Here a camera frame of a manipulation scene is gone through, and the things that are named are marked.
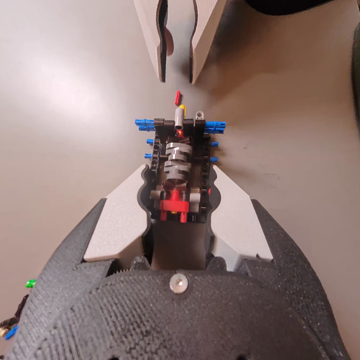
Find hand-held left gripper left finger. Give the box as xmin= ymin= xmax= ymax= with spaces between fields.
xmin=83 ymin=164 xmax=154 ymax=262

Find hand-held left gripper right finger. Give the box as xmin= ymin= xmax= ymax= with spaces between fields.
xmin=208 ymin=164 xmax=273 ymax=272

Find black lego chassis assembly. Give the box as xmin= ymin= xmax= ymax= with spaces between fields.
xmin=135 ymin=104 xmax=227 ymax=224

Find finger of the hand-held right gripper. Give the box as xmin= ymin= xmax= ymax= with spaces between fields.
xmin=132 ymin=0 xmax=169 ymax=83
xmin=189 ymin=0 xmax=227 ymax=84

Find pile of loose lego pieces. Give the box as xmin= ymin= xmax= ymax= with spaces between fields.
xmin=0 ymin=278 xmax=37 ymax=341

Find person's right hand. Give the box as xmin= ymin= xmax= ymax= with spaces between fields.
xmin=164 ymin=28 xmax=175 ymax=56

